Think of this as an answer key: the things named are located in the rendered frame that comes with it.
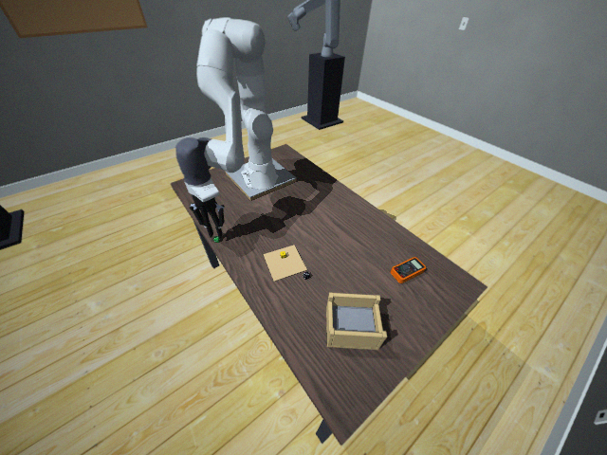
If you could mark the tan flat mat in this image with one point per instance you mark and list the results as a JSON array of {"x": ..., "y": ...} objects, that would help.
[{"x": 284, "y": 267}]

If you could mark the tan wooden crate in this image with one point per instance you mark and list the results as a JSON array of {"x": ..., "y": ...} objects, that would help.
[{"x": 354, "y": 322}]

